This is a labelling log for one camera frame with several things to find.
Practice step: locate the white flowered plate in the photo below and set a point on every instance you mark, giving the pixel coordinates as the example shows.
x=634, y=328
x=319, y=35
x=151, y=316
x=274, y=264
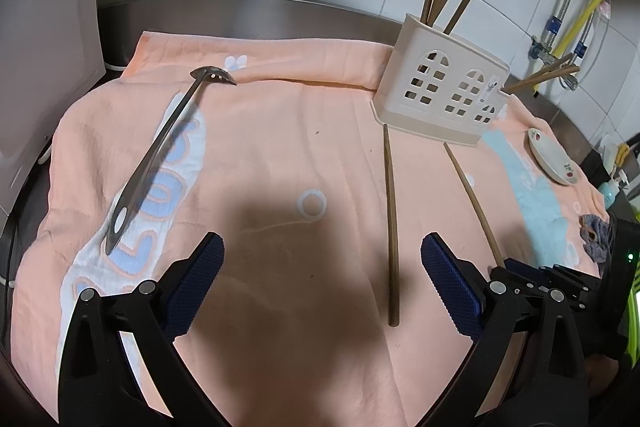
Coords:
x=552, y=157

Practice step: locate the pink printed towel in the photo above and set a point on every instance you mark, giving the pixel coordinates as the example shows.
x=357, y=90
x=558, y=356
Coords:
x=275, y=132

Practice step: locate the metal slotted spoon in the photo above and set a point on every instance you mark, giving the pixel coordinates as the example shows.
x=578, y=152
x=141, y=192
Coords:
x=150, y=157

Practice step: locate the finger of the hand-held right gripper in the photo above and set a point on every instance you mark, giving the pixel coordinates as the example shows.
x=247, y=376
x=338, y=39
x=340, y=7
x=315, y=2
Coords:
x=545, y=274

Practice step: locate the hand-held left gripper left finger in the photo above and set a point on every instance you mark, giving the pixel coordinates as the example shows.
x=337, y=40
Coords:
x=195, y=287

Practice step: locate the cream plastic utensil holder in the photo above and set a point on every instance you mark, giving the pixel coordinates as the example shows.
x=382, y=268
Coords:
x=395, y=52

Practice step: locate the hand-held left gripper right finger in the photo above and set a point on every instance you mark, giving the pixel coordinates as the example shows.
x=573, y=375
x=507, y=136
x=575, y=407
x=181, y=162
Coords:
x=450, y=287

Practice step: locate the blue soap bottle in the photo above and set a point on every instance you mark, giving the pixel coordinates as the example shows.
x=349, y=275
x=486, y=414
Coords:
x=610, y=192

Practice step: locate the yellow sponge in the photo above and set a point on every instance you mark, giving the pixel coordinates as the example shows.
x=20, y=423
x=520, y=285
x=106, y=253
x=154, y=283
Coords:
x=622, y=154

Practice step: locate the grey blue rag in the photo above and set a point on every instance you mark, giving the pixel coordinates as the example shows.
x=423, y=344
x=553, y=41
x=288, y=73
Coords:
x=592, y=237

